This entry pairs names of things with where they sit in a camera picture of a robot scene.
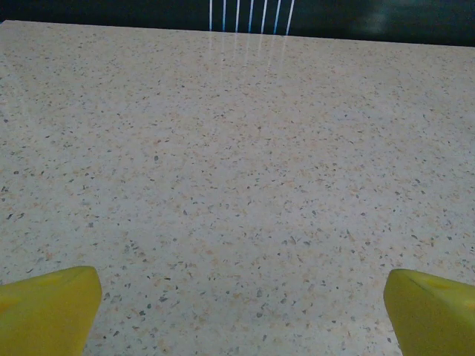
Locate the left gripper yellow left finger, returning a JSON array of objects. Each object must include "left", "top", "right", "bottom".
[{"left": 0, "top": 266, "right": 103, "bottom": 356}]

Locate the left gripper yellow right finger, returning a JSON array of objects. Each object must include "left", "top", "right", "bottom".
[{"left": 383, "top": 268, "right": 475, "bottom": 356}]

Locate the dark panel with white lines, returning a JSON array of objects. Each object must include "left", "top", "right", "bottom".
[{"left": 0, "top": 0, "right": 475, "bottom": 48}]

